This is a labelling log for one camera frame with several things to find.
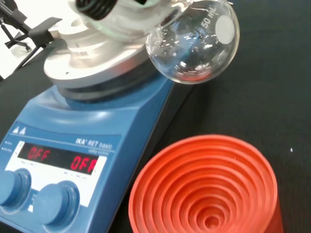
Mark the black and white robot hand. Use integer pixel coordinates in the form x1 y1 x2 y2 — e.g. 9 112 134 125
67 0 183 41

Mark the orange ribbed flask stand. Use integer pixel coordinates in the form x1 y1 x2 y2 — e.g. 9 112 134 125
128 134 284 233

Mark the black bench cloth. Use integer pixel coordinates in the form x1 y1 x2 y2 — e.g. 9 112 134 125
0 0 311 233

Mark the blue heater with steel plate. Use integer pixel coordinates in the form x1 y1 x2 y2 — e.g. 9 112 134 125
0 17 194 233

